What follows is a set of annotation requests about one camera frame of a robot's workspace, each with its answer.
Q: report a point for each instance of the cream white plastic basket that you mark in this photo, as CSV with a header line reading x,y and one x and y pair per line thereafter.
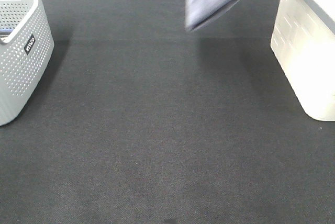
x,y
303,43

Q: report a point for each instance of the grey perforated laundry basket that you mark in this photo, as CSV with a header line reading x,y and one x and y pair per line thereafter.
x,y
25,53

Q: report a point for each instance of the blue cloth inside grey basket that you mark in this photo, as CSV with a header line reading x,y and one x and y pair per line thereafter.
x,y
5,32

